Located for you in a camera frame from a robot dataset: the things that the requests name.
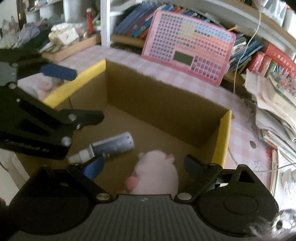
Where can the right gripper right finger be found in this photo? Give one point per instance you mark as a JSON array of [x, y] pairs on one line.
[[203, 176]]

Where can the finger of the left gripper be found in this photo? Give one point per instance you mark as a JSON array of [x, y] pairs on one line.
[[76, 118], [59, 72]]

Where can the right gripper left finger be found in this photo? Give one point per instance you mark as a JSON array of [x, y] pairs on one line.
[[81, 180]]

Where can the pink plush pig toy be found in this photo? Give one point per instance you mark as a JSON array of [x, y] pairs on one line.
[[153, 174]]

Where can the grey spray bottle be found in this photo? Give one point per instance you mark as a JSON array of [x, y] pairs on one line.
[[105, 148]]

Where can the wooden chess board box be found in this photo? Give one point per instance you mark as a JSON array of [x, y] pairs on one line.
[[58, 53]]

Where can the tissue pack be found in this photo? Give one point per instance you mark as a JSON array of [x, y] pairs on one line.
[[63, 34]]

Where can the red pen with watch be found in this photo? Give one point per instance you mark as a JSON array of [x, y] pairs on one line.
[[89, 21]]

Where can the pile of dark clothes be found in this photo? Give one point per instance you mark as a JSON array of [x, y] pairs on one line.
[[32, 35]]

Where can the yellow cardboard box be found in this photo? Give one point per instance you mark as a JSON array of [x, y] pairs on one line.
[[158, 115]]

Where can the row of leaning books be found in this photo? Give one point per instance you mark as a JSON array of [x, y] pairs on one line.
[[138, 22]]

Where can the stack of papers and magazines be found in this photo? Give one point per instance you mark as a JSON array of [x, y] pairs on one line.
[[274, 111]]

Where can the pink keyboard learning toy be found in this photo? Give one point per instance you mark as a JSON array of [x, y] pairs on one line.
[[190, 45]]

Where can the white shelf post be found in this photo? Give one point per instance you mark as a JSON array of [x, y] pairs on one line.
[[105, 22]]

